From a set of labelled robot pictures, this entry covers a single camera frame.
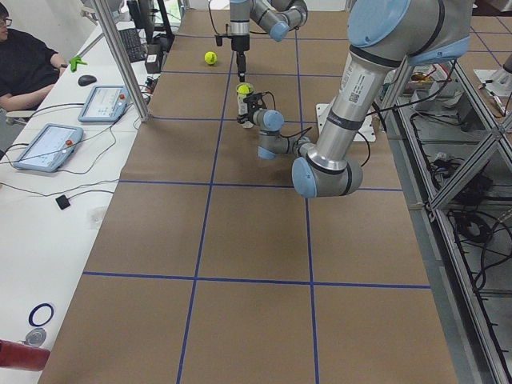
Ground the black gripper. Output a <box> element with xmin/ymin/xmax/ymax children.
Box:
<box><xmin>237</xmin><ymin>104</ymin><xmax>261</xmax><ymax>125</ymax></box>
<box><xmin>231</xmin><ymin>34</ymin><xmax>250</xmax><ymax>82</ymax></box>

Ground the white blue tennis ball can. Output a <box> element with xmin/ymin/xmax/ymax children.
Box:
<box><xmin>236</xmin><ymin>82</ymin><xmax>254</xmax><ymax>129</ymax></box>

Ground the Wilson tennis ball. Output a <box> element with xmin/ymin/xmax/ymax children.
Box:
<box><xmin>237</xmin><ymin>83</ymin><xmax>252</xmax><ymax>94</ymax></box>

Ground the Roland Garros tennis ball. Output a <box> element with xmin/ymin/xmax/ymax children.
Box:
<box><xmin>204</xmin><ymin>51</ymin><xmax>218</xmax><ymax>66</ymax></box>

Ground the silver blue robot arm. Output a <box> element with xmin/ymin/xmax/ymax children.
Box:
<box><xmin>238</xmin><ymin>1</ymin><xmax>473</xmax><ymax>198</ymax></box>
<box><xmin>227</xmin><ymin>0</ymin><xmax>308</xmax><ymax>82</ymax></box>

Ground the black box with label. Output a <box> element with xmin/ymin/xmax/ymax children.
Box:
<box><xmin>145</xmin><ymin>44</ymin><xmax>163</xmax><ymax>74</ymax></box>

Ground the black keyboard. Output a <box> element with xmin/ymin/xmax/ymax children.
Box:
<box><xmin>118</xmin><ymin>28</ymin><xmax>146</xmax><ymax>62</ymax></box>

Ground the far teach pendant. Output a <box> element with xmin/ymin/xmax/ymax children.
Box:
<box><xmin>78</xmin><ymin>86</ymin><xmax>130</xmax><ymax>123</ymax></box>

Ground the teach pendant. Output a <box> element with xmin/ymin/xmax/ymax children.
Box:
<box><xmin>78</xmin><ymin>86</ymin><xmax>130</xmax><ymax>123</ymax></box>
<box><xmin>13</xmin><ymin>123</ymin><xmax>84</xmax><ymax>173</ymax></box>

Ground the black computer mouse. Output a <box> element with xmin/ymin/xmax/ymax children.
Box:
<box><xmin>78</xmin><ymin>74</ymin><xmax>97</xmax><ymax>86</ymax></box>

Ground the green clamp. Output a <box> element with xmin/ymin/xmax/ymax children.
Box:
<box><xmin>69</xmin><ymin>55</ymin><xmax>86</xmax><ymax>73</ymax></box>

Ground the near teach pendant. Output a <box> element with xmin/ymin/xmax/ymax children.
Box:
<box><xmin>13</xmin><ymin>123</ymin><xmax>84</xmax><ymax>173</ymax></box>

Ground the small black square device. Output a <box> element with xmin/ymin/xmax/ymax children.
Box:
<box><xmin>55</xmin><ymin>194</ymin><xmax>70</xmax><ymax>210</ymax></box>

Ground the seated person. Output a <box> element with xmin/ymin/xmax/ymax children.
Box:
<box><xmin>1</xmin><ymin>6</ymin><xmax>68</xmax><ymax>112</ymax></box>

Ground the red bottle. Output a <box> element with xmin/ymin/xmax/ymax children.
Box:
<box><xmin>0</xmin><ymin>340</ymin><xmax>50</xmax><ymax>371</ymax></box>

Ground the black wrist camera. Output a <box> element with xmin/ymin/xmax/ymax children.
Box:
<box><xmin>214</xmin><ymin>34</ymin><xmax>232</xmax><ymax>46</ymax></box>
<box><xmin>243</xmin><ymin>92</ymin><xmax>267</xmax><ymax>110</ymax></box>

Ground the aluminium frame post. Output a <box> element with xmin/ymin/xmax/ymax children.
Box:
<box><xmin>91</xmin><ymin>0</ymin><xmax>150</xmax><ymax>122</ymax></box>

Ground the blue tape ring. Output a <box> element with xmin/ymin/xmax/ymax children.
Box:
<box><xmin>28</xmin><ymin>302</ymin><xmax>55</xmax><ymax>327</ymax></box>

